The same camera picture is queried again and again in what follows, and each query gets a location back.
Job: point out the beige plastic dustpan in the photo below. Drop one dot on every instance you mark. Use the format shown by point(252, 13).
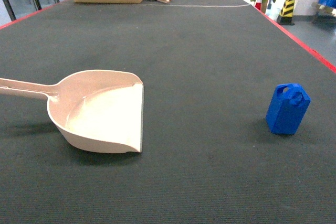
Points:
point(95, 110)

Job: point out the blue plastic part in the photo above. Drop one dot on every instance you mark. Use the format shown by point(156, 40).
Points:
point(287, 108)

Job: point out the red white traffic cone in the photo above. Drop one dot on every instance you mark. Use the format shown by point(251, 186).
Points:
point(258, 4)

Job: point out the yellow black traffic cone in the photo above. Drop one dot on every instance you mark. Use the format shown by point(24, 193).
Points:
point(286, 14)

